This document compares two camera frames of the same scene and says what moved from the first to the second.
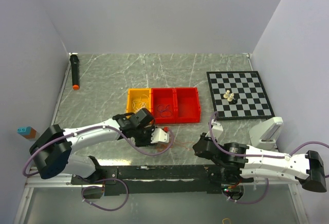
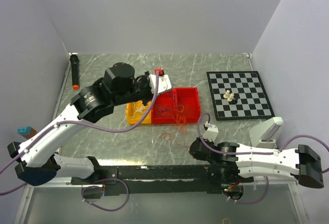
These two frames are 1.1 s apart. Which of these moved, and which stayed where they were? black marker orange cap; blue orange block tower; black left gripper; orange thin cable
Moved: black left gripper; orange thin cable
Stayed: black marker orange cap; blue orange block tower
